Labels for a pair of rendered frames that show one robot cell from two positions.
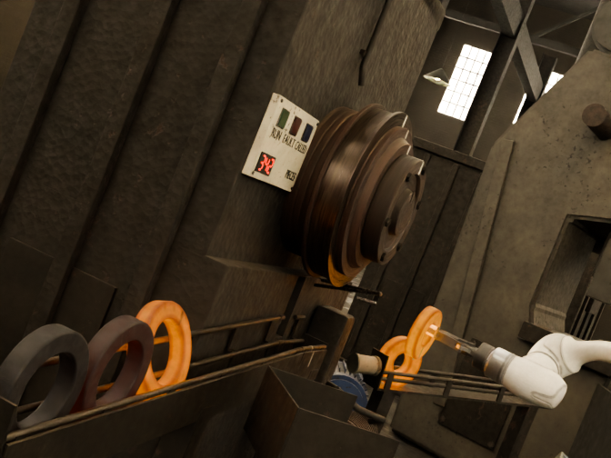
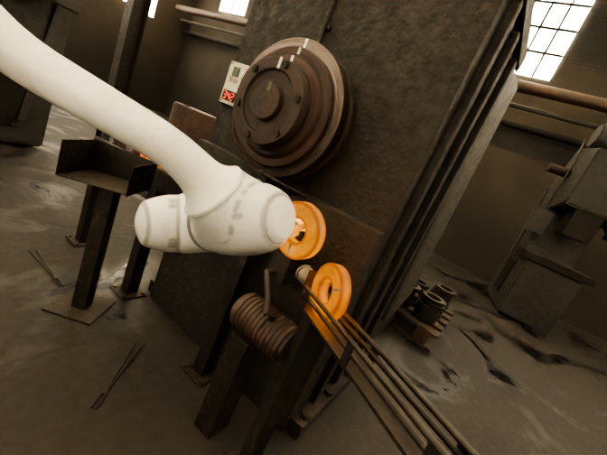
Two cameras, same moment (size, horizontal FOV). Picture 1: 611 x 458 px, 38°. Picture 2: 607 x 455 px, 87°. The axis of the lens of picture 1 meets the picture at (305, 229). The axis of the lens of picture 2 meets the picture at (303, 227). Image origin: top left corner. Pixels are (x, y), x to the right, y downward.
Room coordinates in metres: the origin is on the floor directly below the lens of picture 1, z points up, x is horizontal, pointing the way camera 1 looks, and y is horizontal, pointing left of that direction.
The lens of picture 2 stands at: (2.67, -1.23, 1.05)
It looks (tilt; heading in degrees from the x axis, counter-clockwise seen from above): 14 degrees down; 99
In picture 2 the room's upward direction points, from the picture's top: 23 degrees clockwise
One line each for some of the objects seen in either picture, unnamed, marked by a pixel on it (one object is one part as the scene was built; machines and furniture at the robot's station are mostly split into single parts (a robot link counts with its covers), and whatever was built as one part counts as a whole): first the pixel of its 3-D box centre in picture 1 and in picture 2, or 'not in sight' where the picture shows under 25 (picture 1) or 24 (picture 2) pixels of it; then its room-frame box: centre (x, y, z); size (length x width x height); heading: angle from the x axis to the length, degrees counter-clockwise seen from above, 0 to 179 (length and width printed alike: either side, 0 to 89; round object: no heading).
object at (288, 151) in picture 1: (283, 145); (246, 88); (1.99, 0.11, 1.15); 0.26 x 0.02 x 0.18; 161
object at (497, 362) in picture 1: (499, 364); not in sight; (2.43, -0.63, 0.83); 0.09 x 0.06 x 0.09; 153
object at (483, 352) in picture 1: (475, 353); not in sight; (2.46, -0.56, 0.84); 0.09 x 0.08 x 0.07; 63
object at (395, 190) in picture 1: (395, 210); (269, 102); (2.24, -0.19, 1.11); 0.28 x 0.06 x 0.28; 161
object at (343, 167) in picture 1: (361, 196); (286, 111); (2.27, -0.10, 1.11); 0.47 x 0.06 x 0.47; 161
